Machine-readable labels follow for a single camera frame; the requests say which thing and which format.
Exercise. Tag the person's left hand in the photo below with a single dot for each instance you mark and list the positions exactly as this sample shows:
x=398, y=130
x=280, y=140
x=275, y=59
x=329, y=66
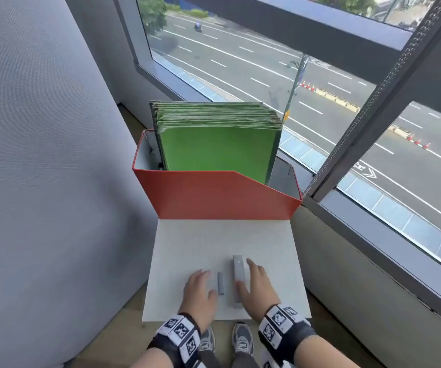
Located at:
x=198, y=298

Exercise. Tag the person's right hand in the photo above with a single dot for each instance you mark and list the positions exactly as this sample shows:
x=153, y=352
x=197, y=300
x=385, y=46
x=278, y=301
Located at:
x=259, y=293

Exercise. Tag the grey staples strip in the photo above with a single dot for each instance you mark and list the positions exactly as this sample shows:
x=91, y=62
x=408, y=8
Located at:
x=221, y=283

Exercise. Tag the grey metal stapler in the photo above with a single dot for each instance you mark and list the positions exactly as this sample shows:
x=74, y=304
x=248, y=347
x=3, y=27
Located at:
x=238, y=269

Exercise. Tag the person's right forearm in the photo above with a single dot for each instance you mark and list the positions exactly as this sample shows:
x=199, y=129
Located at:
x=324, y=354

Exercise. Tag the person's left forearm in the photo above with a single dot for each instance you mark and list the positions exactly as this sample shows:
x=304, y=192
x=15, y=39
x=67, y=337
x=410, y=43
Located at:
x=151, y=360

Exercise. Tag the black marker-tagged left wristband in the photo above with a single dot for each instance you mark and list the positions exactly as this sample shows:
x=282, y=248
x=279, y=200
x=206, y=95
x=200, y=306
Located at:
x=180, y=335

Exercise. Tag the black marker-tagged wristband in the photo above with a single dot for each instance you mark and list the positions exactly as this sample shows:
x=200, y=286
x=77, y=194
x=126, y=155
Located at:
x=282, y=327
x=180, y=335

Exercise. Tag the black marker-tagged right wristband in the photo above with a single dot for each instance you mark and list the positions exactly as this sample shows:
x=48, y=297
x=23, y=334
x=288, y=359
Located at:
x=282, y=327

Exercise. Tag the grey left sneaker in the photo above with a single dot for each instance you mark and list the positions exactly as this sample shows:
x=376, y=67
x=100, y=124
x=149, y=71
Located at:
x=207, y=340

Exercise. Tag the grey sneaker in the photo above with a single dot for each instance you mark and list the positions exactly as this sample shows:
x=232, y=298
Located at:
x=207, y=340
x=242, y=339

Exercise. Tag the grey right sneaker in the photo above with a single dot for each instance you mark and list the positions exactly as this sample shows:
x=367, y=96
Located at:
x=242, y=339

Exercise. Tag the grey trousers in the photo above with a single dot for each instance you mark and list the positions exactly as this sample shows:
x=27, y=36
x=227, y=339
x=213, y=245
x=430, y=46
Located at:
x=220, y=362

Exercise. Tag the red cardboard file box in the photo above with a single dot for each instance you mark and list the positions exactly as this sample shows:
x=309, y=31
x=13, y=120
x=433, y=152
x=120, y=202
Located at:
x=220, y=195

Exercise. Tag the stack of green folders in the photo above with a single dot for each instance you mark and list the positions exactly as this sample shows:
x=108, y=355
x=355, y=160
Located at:
x=216, y=149

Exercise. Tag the grey fabric partition panel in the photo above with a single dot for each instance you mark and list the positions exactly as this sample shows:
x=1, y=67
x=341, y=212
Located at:
x=51, y=187

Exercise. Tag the green street lamp pole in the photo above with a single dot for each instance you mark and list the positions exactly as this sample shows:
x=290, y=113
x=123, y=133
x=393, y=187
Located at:
x=295, y=86

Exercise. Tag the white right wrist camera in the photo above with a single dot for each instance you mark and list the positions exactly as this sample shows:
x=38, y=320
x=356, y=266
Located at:
x=270, y=360

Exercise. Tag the grey window frame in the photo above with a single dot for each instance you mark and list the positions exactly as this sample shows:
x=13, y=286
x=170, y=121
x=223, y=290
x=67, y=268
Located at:
x=389, y=76

